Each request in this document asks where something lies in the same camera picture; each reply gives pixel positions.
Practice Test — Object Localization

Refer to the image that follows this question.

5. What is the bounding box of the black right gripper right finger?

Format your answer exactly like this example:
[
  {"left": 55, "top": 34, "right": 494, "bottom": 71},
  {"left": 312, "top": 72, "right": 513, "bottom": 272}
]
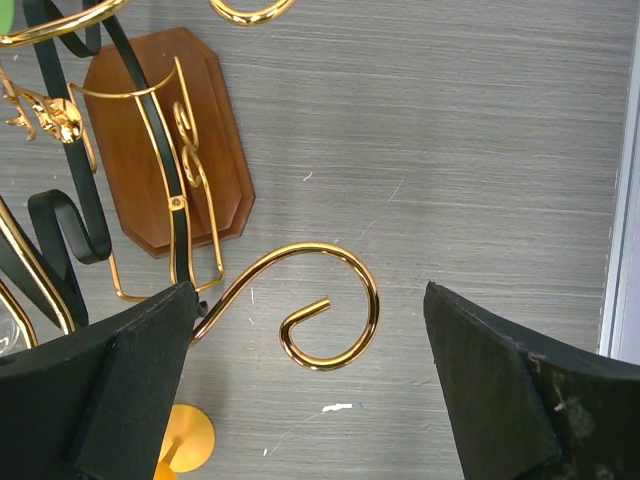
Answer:
[{"left": 423, "top": 282, "right": 639, "bottom": 479}]

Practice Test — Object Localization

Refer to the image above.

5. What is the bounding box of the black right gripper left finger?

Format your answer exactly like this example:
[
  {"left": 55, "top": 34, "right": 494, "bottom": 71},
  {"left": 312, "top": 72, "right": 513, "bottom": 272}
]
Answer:
[{"left": 1, "top": 282, "right": 197, "bottom": 479}]

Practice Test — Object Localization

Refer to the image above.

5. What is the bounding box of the green plastic wine glass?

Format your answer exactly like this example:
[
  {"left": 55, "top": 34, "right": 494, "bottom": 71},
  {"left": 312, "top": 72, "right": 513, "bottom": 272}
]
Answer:
[{"left": 0, "top": 0, "right": 14, "bottom": 35}]

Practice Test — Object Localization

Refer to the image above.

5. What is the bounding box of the clear wine glass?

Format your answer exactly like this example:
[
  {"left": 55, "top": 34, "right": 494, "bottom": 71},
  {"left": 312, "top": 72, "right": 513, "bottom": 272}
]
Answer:
[{"left": 0, "top": 296, "right": 21, "bottom": 356}]

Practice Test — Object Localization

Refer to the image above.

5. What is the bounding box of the orange wine glass right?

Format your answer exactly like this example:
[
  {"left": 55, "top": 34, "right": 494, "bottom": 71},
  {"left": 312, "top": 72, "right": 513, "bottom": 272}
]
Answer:
[{"left": 153, "top": 403, "right": 216, "bottom": 480}]

